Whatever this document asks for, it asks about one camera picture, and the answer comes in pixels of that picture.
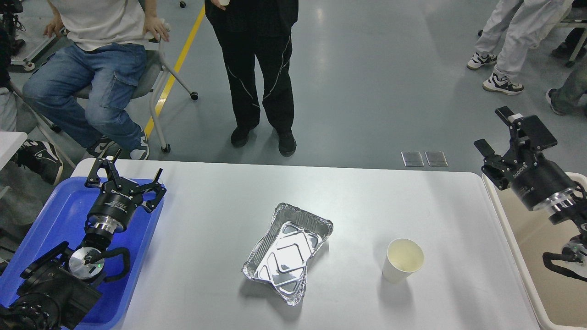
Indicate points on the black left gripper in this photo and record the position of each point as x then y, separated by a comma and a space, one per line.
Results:
114, 206

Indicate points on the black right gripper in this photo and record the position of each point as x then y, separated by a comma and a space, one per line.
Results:
532, 181

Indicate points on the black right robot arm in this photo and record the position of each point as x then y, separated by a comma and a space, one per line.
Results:
570, 260

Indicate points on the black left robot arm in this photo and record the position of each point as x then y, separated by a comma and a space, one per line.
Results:
79, 263

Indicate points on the blue plastic tray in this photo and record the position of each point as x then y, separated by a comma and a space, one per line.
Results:
62, 220

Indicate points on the right metal floor plate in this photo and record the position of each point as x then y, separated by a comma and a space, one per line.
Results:
436, 159

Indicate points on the metal floor plate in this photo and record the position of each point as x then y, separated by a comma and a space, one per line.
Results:
436, 159
412, 159

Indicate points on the grey trouser leg right edge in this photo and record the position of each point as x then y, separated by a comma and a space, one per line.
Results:
565, 99

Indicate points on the black sneaker at left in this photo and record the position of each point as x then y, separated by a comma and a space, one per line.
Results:
41, 158

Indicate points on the left metal floor plate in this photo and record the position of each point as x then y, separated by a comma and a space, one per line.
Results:
412, 159

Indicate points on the seated person in jeans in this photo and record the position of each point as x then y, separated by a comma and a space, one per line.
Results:
84, 88

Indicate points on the person in white trousers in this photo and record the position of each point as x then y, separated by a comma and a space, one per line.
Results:
513, 28

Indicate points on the white side table edge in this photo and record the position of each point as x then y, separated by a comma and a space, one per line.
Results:
10, 142

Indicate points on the grey wheeled chair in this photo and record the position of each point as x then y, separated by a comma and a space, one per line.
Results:
156, 72

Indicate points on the aluminium foil tray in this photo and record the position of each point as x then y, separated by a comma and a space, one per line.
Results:
280, 258

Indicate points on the standing person in black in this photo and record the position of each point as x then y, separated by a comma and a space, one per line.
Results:
256, 42

